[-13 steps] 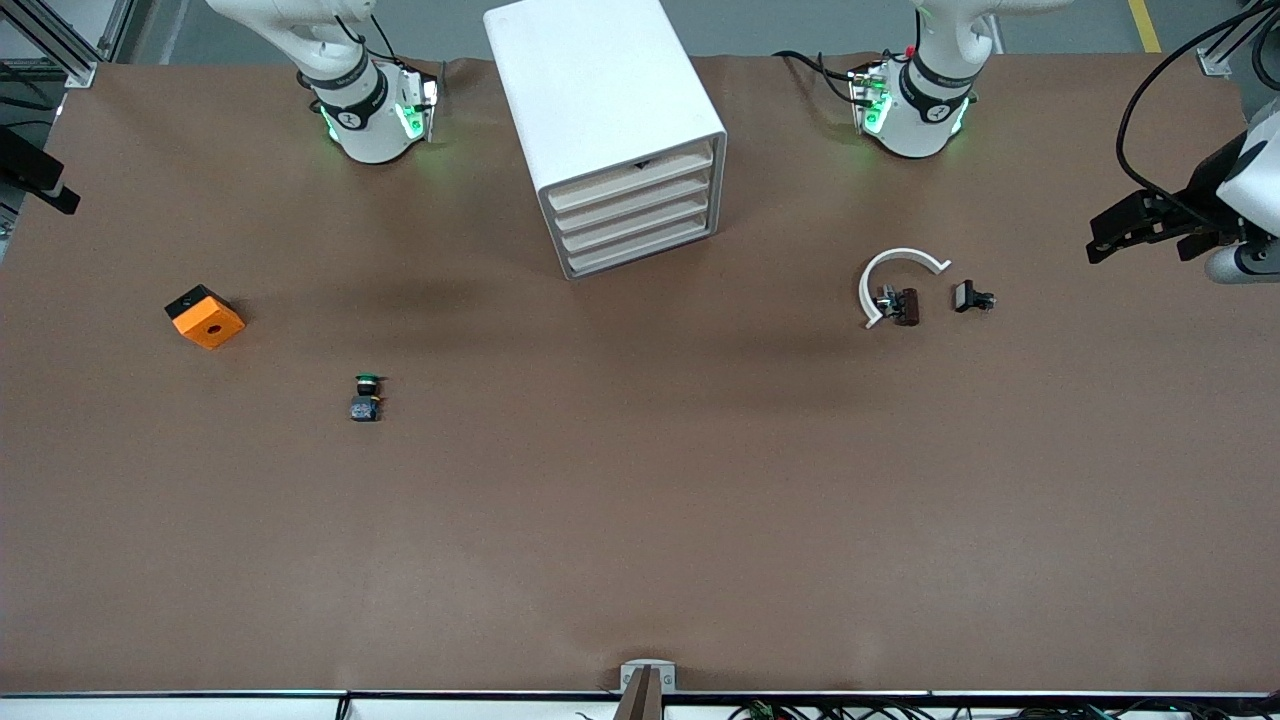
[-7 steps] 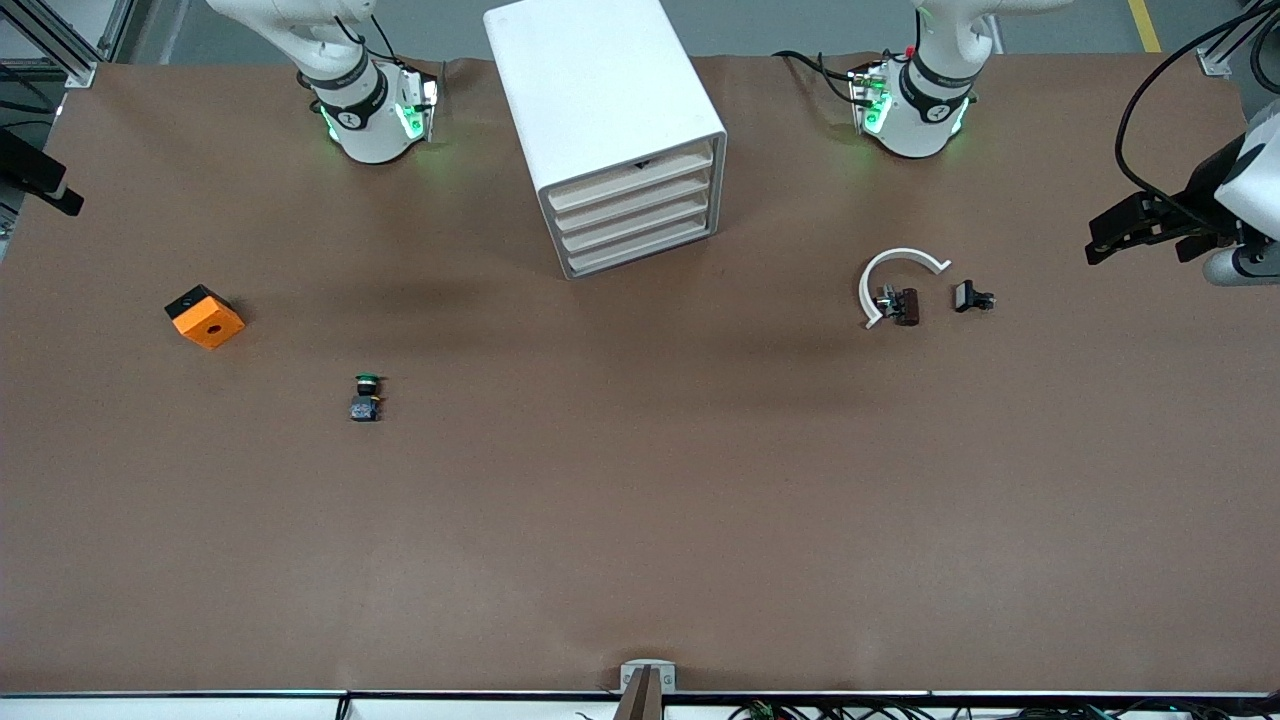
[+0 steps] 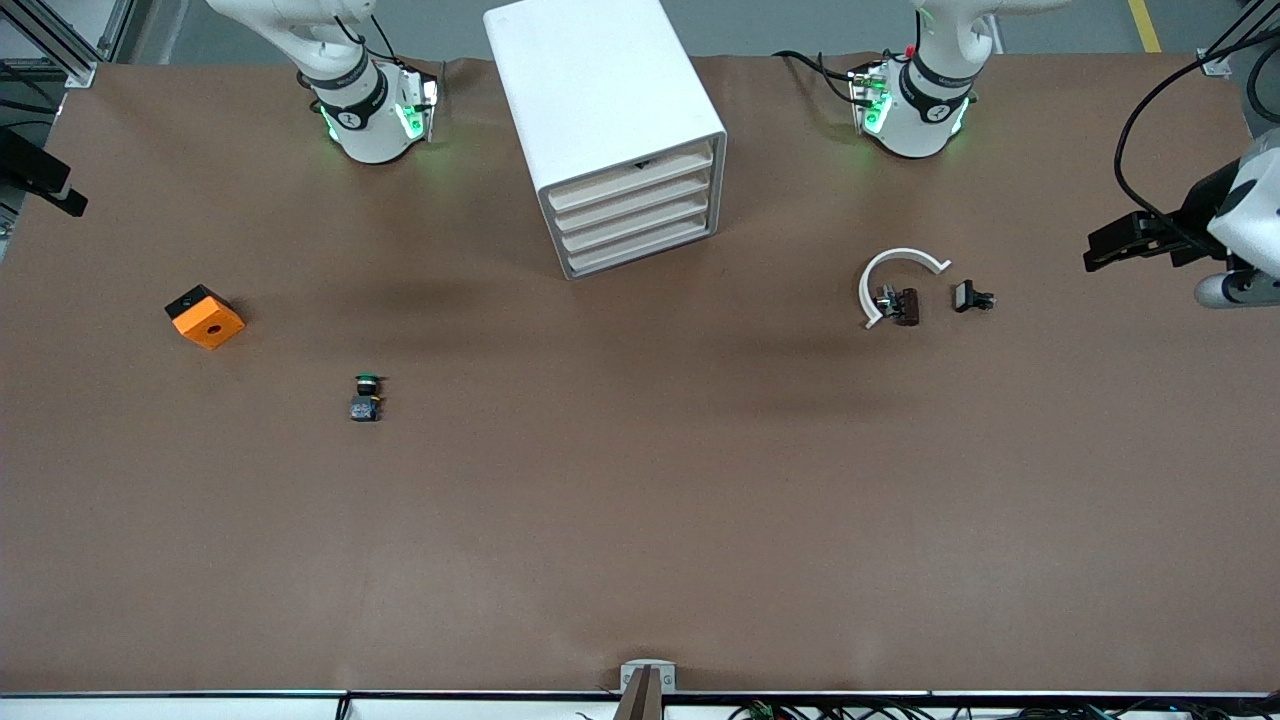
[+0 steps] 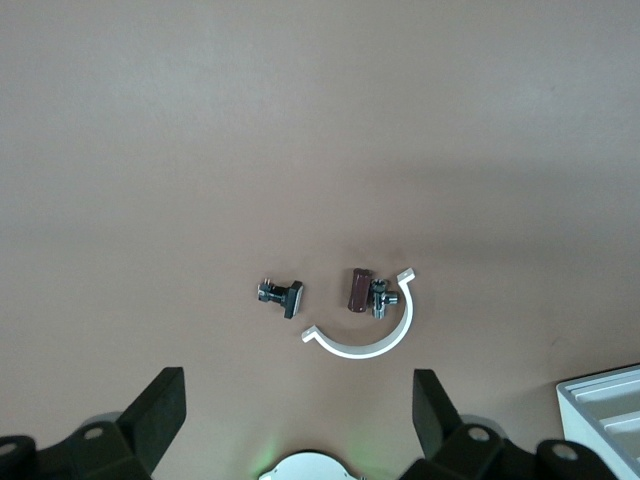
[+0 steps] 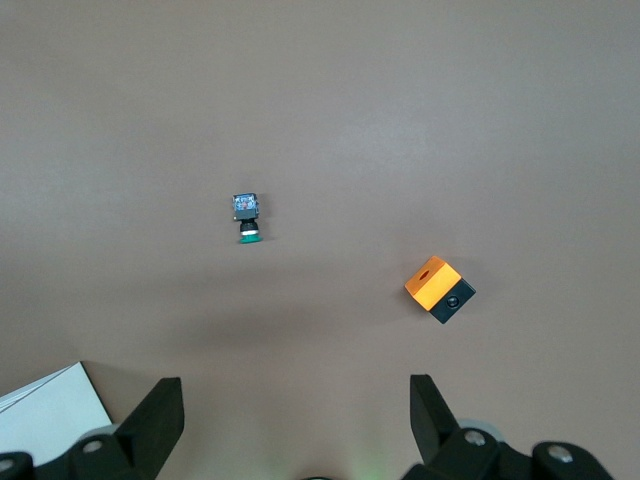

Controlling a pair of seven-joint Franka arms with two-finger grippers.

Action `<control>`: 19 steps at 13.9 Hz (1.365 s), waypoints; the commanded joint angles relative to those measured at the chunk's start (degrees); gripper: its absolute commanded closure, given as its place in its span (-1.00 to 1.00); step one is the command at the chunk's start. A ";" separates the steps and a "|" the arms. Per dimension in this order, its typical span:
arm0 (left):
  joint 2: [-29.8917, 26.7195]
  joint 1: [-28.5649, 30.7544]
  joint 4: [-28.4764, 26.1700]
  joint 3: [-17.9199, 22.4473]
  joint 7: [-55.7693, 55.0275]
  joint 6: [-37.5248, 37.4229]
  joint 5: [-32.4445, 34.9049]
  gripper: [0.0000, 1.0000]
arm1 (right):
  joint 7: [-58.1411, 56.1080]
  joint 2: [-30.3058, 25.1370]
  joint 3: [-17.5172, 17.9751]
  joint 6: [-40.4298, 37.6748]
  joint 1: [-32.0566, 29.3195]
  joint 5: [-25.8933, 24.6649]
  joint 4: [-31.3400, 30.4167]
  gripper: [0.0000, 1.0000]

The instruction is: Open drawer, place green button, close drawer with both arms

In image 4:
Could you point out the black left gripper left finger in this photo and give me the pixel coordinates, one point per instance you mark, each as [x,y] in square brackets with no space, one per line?
[150,425]

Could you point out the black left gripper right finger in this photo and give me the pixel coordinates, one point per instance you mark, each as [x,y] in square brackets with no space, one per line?
[440,430]

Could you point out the brown cylinder capacitor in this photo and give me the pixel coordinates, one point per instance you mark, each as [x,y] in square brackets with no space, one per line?
[358,292]

